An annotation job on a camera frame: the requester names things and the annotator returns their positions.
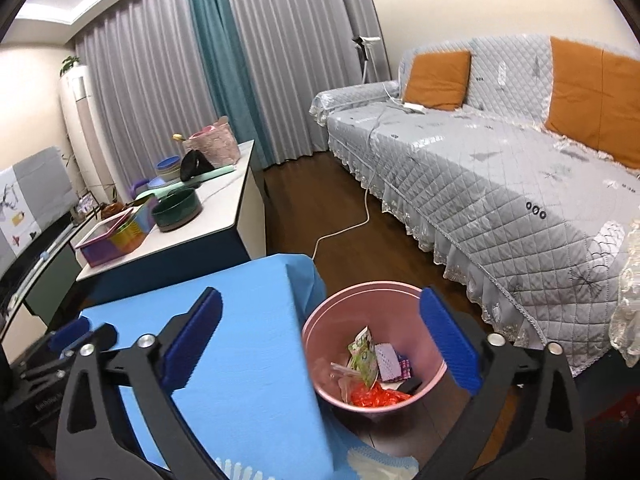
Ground dark green round bowl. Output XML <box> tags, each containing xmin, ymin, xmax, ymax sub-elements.
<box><xmin>151</xmin><ymin>187</ymin><xmax>202</xmax><ymax>232</ymax></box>

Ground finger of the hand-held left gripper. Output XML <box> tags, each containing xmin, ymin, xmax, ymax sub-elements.
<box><xmin>60</xmin><ymin>324</ymin><xmax>118</xmax><ymax>361</ymax></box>
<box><xmin>48</xmin><ymin>317</ymin><xmax>93</xmax><ymax>353</ymax></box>

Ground stack of plastic bowls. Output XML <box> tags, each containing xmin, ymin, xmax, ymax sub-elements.
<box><xmin>156</xmin><ymin>156</ymin><xmax>182</xmax><ymax>183</ymax></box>

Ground black hat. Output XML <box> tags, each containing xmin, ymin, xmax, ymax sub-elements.
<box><xmin>179</xmin><ymin>151</ymin><xmax>213</xmax><ymax>182</ymax></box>

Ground white floor stand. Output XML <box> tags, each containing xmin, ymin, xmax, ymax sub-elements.
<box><xmin>351</xmin><ymin>36</ymin><xmax>380</xmax><ymax>83</ymax></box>

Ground teal curtain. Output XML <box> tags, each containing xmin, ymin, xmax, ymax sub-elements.
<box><xmin>186</xmin><ymin>0</ymin><xmax>275</xmax><ymax>168</ymax></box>

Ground cream lace cloth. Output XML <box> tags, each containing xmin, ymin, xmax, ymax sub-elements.
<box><xmin>607</xmin><ymin>222</ymin><xmax>640</xmax><ymax>366</ymax></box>

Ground small orange cushion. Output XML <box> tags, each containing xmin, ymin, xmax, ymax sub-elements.
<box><xmin>402</xmin><ymin>50</ymin><xmax>472</xmax><ymax>111</ymax></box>

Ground large orange cushion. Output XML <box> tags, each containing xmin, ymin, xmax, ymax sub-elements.
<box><xmin>543</xmin><ymin>36</ymin><xmax>640</xmax><ymax>171</ymax></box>

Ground green snack packet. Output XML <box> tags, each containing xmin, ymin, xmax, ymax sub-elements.
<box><xmin>347</xmin><ymin>326</ymin><xmax>379</xmax><ymax>388</ymax></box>

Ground clear plastic piece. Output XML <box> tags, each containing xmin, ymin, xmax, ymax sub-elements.
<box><xmin>330</xmin><ymin>361</ymin><xmax>361</xmax><ymax>381</ymax></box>

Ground pink plastic bin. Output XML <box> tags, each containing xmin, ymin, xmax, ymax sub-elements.
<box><xmin>301</xmin><ymin>282</ymin><xmax>448</xmax><ymax>413</ymax></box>

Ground mint green roll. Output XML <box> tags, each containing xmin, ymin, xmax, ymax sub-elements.
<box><xmin>192</xmin><ymin>165</ymin><xmax>236</xmax><ymax>186</ymax></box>

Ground red plastic bag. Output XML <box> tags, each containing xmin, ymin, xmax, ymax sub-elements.
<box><xmin>350</xmin><ymin>382</ymin><xmax>416</xmax><ymax>407</ymax></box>

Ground television with grey cover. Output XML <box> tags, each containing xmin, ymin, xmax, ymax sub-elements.
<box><xmin>0</xmin><ymin>146</ymin><xmax>80</xmax><ymax>273</ymax></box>

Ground grey quilted sofa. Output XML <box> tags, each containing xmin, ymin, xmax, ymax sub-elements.
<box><xmin>309</xmin><ymin>34</ymin><xmax>640</xmax><ymax>378</ymax></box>

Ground white standing air conditioner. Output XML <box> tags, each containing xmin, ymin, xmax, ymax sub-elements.
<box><xmin>57</xmin><ymin>66</ymin><xmax>121</xmax><ymax>201</ymax></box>

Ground dark television cabinet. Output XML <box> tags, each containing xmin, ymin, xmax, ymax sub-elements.
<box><xmin>0</xmin><ymin>217</ymin><xmax>96</xmax><ymax>346</ymax></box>

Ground colourful purple box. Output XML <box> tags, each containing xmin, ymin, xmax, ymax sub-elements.
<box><xmin>72</xmin><ymin>197</ymin><xmax>158</xmax><ymax>268</ymax></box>

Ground white coffee table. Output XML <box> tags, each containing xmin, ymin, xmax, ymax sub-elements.
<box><xmin>75</xmin><ymin>140</ymin><xmax>267</xmax><ymax>306</ymax></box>

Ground grey curtain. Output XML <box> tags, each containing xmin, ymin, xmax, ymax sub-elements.
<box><xmin>225</xmin><ymin>0</ymin><xmax>391</xmax><ymax>161</ymax></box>
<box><xmin>74</xmin><ymin>0</ymin><xmax>221</xmax><ymax>196</ymax></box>

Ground white power cable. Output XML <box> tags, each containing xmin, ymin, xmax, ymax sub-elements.
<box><xmin>312</xmin><ymin>82</ymin><xmax>406</xmax><ymax>258</ymax></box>

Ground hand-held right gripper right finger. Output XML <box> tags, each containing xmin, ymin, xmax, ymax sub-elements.
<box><xmin>415</xmin><ymin>287</ymin><xmax>586</xmax><ymax>480</ymax></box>

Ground pink lace basket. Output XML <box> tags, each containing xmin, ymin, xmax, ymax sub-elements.
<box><xmin>182</xmin><ymin>120</ymin><xmax>238</xmax><ymax>168</ymax></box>

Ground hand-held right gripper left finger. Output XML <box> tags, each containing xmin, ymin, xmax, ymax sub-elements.
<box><xmin>56</xmin><ymin>287</ymin><xmax>228</xmax><ymax>480</ymax></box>

